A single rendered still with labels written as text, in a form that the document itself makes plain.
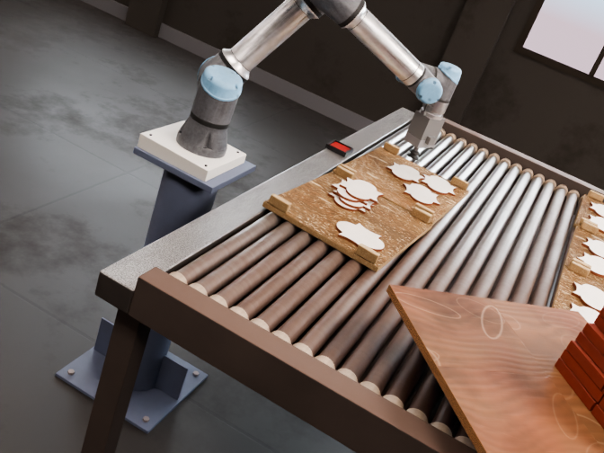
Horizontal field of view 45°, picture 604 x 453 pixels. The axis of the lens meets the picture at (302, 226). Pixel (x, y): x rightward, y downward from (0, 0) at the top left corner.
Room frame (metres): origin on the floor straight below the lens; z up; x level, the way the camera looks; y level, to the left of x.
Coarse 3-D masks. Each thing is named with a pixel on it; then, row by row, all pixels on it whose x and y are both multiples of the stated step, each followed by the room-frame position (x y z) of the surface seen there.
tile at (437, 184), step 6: (426, 180) 2.29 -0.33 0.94; (432, 180) 2.31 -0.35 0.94; (438, 180) 2.33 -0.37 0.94; (444, 180) 2.35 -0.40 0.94; (432, 186) 2.25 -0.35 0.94; (438, 186) 2.27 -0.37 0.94; (444, 186) 2.29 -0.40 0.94; (450, 186) 2.31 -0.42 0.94; (438, 192) 2.22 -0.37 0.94; (444, 192) 2.23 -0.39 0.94; (450, 192) 2.25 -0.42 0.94
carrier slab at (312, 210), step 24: (288, 192) 1.81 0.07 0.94; (312, 192) 1.87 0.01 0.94; (288, 216) 1.68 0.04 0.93; (312, 216) 1.72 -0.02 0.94; (336, 216) 1.78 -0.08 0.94; (360, 216) 1.84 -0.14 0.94; (384, 216) 1.89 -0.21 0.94; (408, 216) 1.96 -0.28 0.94; (336, 240) 1.64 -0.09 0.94; (384, 240) 1.74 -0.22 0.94; (408, 240) 1.79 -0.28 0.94; (384, 264) 1.62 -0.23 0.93
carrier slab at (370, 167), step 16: (352, 160) 2.24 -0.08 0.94; (368, 160) 2.29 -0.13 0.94; (384, 160) 2.35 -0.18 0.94; (400, 160) 2.41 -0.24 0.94; (368, 176) 2.15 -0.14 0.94; (384, 176) 2.20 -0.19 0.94; (384, 192) 2.06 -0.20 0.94; (400, 192) 2.11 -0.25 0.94; (432, 192) 2.22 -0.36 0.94; (464, 192) 2.32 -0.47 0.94; (432, 208) 2.09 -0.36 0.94; (448, 208) 2.13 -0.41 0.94; (432, 224) 1.98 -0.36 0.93
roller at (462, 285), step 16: (528, 176) 2.84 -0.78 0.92; (512, 192) 2.57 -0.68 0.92; (512, 208) 2.42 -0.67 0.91; (496, 224) 2.19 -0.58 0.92; (496, 240) 2.11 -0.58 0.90; (480, 256) 1.90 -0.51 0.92; (464, 272) 1.77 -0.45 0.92; (464, 288) 1.68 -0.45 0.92; (416, 352) 1.31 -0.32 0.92; (416, 368) 1.25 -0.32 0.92; (400, 384) 1.17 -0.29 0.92; (416, 384) 1.22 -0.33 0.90; (400, 400) 1.12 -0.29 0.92
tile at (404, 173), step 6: (390, 168) 2.27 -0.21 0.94; (396, 168) 2.29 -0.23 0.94; (402, 168) 2.31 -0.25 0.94; (408, 168) 2.33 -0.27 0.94; (396, 174) 2.23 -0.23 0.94; (402, 174) 2.25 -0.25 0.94; (408, 174) 2.27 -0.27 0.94; (414, 174) 2.29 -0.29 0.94; (402, 180) 2.22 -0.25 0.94; (408, 180) 2.23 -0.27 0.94; (414, 180) 2.24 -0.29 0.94
